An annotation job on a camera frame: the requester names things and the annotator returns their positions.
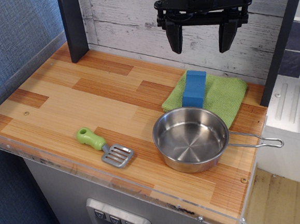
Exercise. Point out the green microfiber cloth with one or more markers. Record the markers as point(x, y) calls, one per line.
point(223, 96)

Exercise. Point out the silver dispenser button panel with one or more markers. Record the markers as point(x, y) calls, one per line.
point(102, 213)

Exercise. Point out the blue wooden block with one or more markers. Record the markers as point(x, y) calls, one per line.
point(194, 91)

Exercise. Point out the white ribbed side cabinet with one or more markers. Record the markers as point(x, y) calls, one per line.
point(283, 121)

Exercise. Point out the green handled toy spatula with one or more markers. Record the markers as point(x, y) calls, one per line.
point(116, 155)

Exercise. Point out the dark support post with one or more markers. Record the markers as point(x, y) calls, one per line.
point(282, 40)
point(74, 28)

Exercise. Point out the stainless steel pan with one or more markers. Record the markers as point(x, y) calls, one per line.
point(191, 139)

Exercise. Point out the dark right support post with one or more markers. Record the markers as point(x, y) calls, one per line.
point(282, 40)

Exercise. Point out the dark left support post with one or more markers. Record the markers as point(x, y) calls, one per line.
point(74, 28)

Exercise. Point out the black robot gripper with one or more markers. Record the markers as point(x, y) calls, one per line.
point(173, 14)

